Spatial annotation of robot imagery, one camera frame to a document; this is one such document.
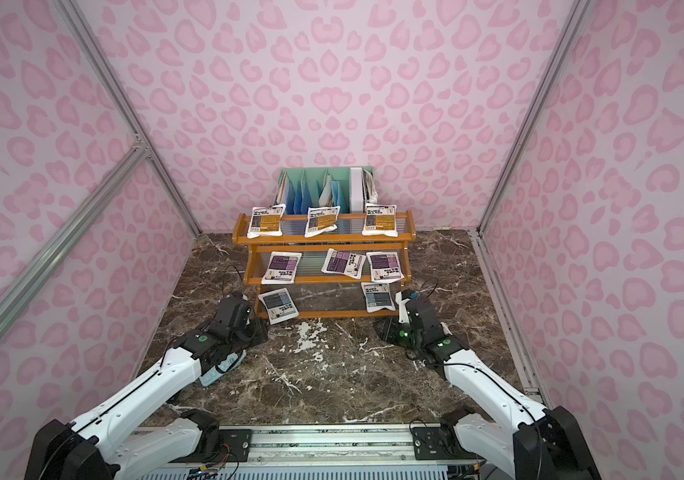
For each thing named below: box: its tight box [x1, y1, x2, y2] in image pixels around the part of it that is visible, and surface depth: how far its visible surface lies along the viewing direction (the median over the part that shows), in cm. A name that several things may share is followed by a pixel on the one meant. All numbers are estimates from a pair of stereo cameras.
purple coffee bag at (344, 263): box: [322, 248, 367, 280], surface depth 92 cm
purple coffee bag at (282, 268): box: [261, 251, 303, 285], surface depth 90 cm
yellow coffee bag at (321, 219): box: [304, 206, 340, 238], surface depth 82 cm
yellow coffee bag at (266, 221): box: [247, 203, 286, 239], surface depth 82 cm
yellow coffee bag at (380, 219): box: [362, 203, 398, 238], surface depth 83 cm
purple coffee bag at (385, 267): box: [366, 251, 405, 284], surface depth 90 cm
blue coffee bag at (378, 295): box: [360, 282, 396, 313], surface depth 100 cm
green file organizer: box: [275, 166, 378, 215], surface depth 103 cm
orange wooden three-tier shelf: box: [232, 210, 417, 325], surface depth 94 cm
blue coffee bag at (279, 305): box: [258, 288, 300, 325], surface depth 97 cm
